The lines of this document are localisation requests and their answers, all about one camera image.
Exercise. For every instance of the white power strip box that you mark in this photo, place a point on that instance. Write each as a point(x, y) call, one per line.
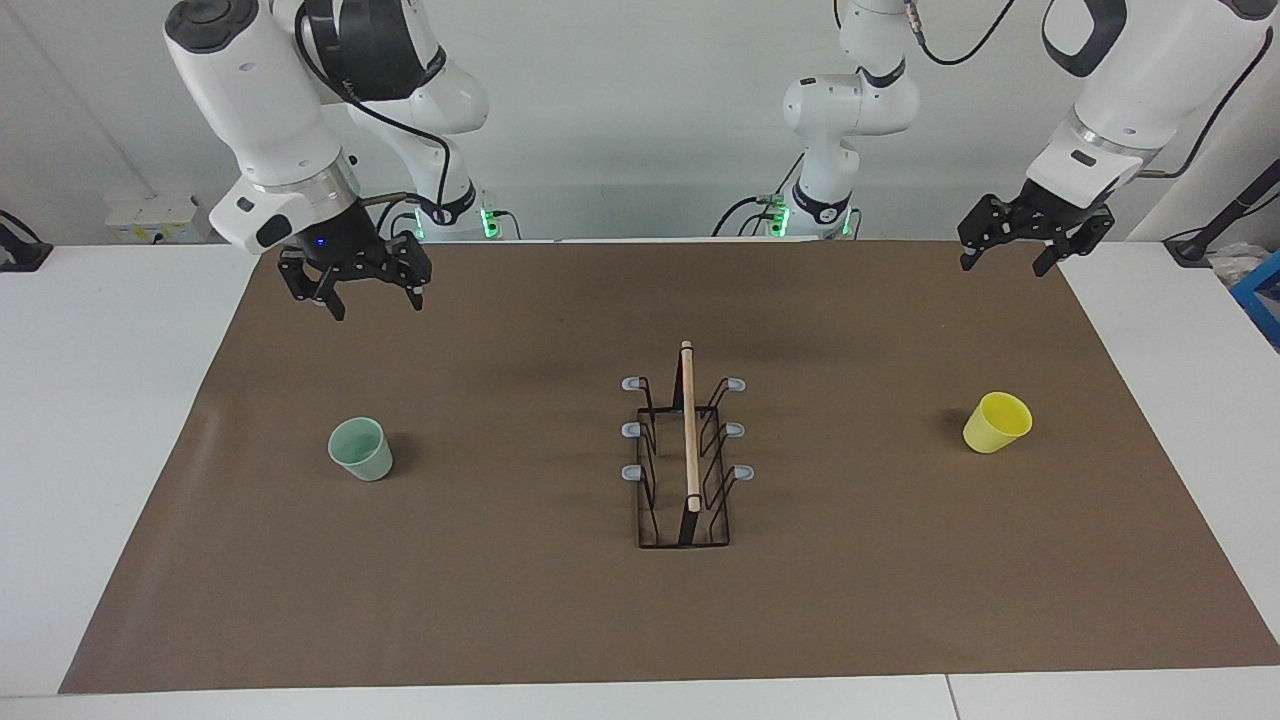
point(155, 215)

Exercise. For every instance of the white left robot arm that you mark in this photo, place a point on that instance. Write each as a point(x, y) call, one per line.
point(1130, 90)

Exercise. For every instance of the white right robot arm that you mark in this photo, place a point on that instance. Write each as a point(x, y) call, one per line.
point(250, 90)

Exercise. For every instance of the black clamp mount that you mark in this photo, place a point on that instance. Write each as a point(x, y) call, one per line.
point(20, 255)

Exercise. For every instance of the yellow plastic cup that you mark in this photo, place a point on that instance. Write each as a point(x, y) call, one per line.
point(990, 430)

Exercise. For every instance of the brown table mat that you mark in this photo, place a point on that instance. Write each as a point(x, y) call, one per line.
point(500, 600)

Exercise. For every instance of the pale green plastic cup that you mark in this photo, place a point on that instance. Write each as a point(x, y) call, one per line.
point(365, 455)

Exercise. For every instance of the blue frame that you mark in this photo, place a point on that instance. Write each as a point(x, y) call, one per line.
point(1262, 295)

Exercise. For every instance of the black stand with pole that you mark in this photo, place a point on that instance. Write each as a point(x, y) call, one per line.
point(1195, 248)

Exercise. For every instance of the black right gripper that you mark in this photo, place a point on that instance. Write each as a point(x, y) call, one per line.
point(338, 245)

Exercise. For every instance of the clear plastic bag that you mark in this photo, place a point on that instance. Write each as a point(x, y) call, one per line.
point(1235, 262)

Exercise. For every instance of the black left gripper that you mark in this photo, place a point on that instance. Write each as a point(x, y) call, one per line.
point(1055, 203)

